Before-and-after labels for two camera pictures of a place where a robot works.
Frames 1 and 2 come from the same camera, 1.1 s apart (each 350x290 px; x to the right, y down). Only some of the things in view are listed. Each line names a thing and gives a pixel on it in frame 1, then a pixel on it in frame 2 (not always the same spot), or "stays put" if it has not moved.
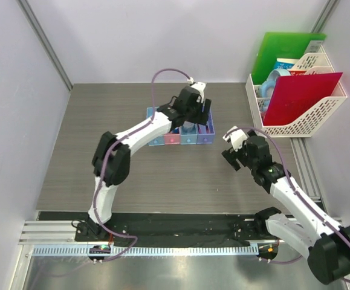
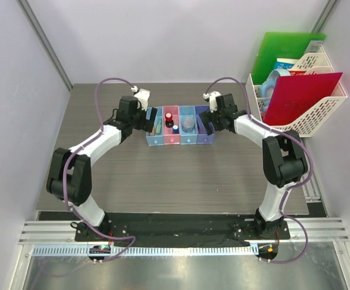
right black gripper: [231, 156] to [207, 117]
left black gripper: [201, 116] to [147, 124]
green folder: [269, 46] stays put
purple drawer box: [205, 133] stays put
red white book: [297, 72] stays put
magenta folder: [291, 95] stays put
